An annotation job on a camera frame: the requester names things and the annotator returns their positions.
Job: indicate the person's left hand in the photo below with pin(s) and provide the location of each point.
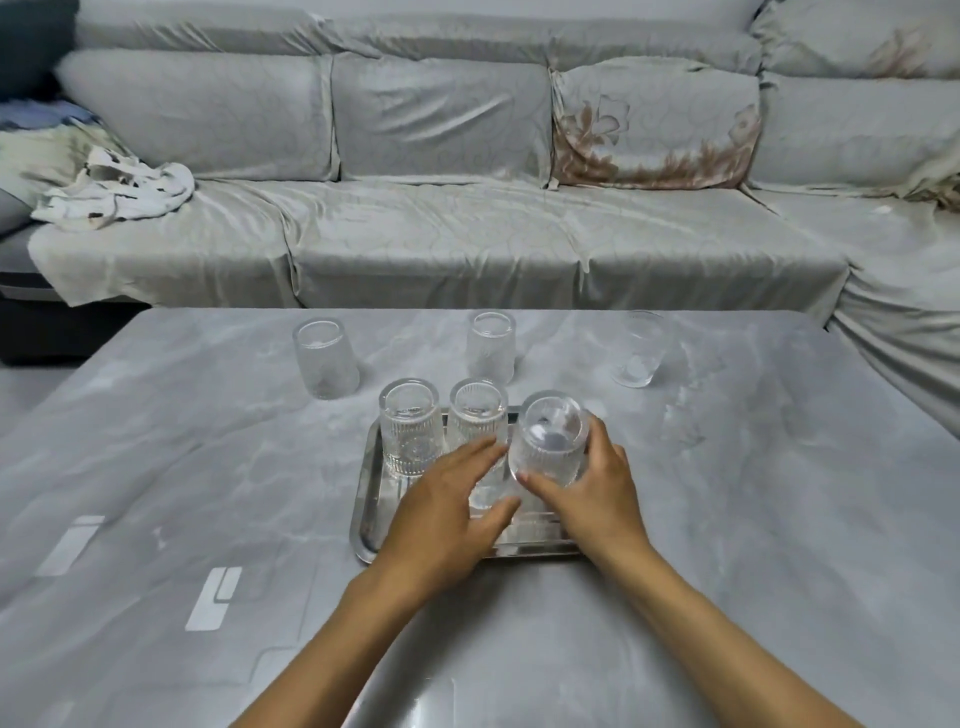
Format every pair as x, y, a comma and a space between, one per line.
431, 525

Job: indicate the person's right thumb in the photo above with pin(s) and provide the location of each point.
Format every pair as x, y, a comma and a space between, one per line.
541, 487

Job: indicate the person's left forearm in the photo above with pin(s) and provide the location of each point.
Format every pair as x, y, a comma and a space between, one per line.
337, 645

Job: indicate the ribbed clear drinking glass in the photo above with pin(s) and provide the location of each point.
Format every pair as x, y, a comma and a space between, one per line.
410, 431
478, 412
546, 442
637, 351
326, 360
491, 346

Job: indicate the pale floral cloth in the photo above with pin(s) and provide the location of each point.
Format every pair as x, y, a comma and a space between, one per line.
37, 157

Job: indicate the dark cushion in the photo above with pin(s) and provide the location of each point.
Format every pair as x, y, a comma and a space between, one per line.
34, 45

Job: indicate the person's right forearm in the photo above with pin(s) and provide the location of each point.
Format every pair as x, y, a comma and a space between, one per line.
712, 637

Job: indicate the grey sofa back cushion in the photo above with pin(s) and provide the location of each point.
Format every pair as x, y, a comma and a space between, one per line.
202, 112
442, 116
855, 131

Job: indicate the person's right hand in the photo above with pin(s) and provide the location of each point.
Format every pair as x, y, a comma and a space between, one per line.
600, 502

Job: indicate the stainless steel tray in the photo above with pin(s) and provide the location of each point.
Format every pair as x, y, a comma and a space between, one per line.
371, 517

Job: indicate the blue cloth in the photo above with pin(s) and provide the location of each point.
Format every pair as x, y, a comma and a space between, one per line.
41, 114

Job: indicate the brown floral grey headrest cushion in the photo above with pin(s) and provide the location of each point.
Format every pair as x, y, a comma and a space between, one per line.
855, 37

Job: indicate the white cloth with dark spots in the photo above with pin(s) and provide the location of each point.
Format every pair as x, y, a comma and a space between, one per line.
120, 191

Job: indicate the grey covered sofa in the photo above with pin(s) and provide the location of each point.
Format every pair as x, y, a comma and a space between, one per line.
450, 240

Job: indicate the person's left thumb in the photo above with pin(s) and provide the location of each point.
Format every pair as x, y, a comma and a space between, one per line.
499, 517

